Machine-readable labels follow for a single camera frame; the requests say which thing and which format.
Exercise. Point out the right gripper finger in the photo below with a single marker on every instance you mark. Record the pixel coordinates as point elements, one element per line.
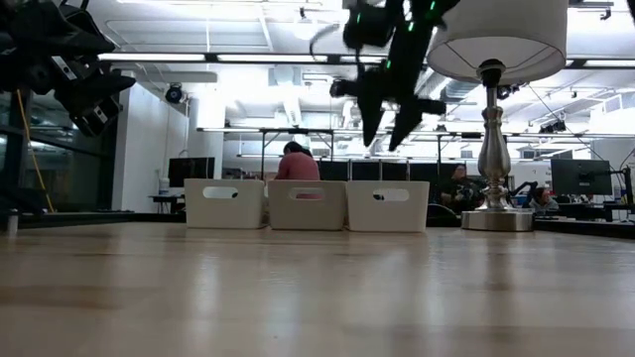
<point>404,124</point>
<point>372,116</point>

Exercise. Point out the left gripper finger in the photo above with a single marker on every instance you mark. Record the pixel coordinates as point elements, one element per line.
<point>104,86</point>

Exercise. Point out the black monitor on arm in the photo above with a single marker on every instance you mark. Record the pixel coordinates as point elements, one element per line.
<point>580,177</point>

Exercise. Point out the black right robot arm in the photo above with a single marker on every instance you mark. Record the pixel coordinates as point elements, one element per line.
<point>421,10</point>

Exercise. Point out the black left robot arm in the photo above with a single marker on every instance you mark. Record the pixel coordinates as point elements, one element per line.
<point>15,49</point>

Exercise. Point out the dark office monitor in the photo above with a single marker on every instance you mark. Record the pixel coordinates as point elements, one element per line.
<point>365,171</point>
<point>335,171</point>

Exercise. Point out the long ceiling light strip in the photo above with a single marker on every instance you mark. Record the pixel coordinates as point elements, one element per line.
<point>164,57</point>

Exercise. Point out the black round ceiling spotlight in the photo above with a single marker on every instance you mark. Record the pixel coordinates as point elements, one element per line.
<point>173,93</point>

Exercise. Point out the person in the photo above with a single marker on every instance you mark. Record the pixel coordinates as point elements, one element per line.
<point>297,166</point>
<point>543,202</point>
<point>461,191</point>

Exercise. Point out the silver table lamp white shade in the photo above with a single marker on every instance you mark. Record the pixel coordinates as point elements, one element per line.
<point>493,149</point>

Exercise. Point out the white plastic bin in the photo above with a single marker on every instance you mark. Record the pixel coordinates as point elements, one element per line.
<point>387,215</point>
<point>223,210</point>

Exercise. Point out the grey plastic bin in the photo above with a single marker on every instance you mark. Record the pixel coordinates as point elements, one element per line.
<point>306,213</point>

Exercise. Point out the white plastic bottle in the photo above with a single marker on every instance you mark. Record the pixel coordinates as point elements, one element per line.
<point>164,187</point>

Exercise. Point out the black computer monitor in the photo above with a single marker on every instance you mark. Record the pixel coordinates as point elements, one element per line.
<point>191,172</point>

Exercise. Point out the dark office desk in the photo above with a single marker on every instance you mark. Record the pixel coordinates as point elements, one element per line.
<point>166,197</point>

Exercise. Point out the small white cylinder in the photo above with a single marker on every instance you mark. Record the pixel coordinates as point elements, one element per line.
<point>13,223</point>

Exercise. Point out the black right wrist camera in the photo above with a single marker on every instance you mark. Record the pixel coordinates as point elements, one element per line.
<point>367,27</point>

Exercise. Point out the black metal gantry frame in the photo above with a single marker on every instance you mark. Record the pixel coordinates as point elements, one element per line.
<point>248,131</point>

